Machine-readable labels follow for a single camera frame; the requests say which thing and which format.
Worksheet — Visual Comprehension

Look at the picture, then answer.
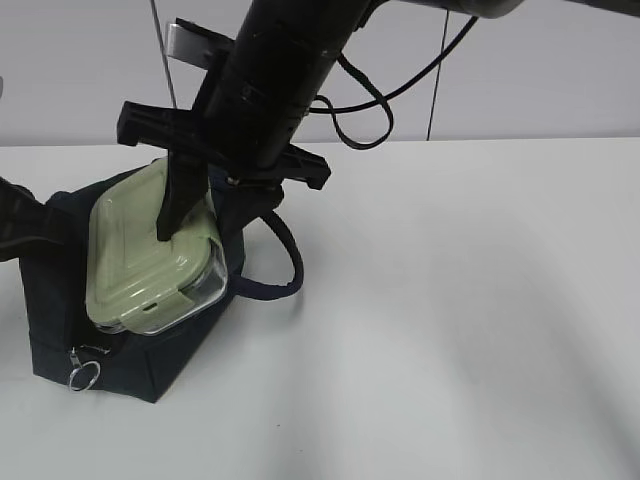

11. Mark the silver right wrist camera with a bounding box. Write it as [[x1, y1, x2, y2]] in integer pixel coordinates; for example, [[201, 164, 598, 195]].
[[165, 18, 234, 70]]

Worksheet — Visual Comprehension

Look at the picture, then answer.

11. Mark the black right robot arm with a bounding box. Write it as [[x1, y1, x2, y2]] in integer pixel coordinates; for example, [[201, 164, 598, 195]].
[[117, 1, 390, 241]]

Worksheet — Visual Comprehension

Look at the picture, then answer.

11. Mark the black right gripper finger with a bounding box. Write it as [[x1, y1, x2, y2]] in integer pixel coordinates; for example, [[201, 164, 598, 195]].
[[219, 178, 284, 245], [156, 151, 208, 242]]

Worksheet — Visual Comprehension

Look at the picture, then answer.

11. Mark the navy blue fabric bag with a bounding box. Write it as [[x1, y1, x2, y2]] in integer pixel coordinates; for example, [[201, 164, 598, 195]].
[[19, 173, 304, 403]]

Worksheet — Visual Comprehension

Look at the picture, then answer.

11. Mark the green lidded glass container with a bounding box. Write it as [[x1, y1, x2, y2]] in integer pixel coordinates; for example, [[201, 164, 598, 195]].
[[85, 157, 229, 336]]

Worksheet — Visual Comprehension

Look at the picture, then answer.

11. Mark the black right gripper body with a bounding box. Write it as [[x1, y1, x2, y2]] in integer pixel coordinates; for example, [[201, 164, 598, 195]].
[[117, 85, 331, 190]]

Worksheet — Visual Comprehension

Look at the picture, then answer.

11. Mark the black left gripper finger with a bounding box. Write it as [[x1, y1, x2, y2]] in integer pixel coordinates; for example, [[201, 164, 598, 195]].
[[1, 178, 68, 262]]

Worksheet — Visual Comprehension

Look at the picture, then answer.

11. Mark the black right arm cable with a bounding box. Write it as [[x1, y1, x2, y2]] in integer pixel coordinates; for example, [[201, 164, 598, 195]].
[[308, 14, 481, 150]]

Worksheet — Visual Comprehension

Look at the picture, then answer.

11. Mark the silver zipper pull ring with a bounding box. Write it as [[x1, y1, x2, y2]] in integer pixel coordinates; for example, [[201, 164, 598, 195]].
[[66, 347, 102, 393]]

